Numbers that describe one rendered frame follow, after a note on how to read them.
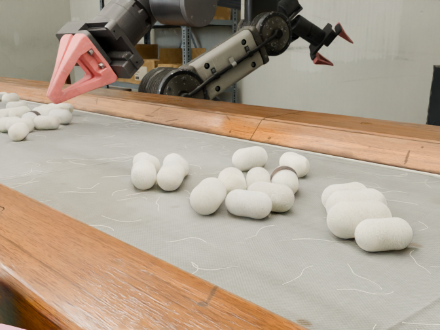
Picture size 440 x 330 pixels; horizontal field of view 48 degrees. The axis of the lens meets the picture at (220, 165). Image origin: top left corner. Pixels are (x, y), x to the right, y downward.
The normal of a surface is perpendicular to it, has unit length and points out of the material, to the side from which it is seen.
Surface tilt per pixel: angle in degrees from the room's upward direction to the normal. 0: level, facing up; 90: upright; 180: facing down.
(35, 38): 90
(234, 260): 0
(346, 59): 90
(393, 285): 0
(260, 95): 90
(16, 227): 0
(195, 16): 94
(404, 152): 45
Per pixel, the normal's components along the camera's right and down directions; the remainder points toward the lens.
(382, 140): -0.50, -0.56
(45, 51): 0.65, 0.18
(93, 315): 0.00, -0.97
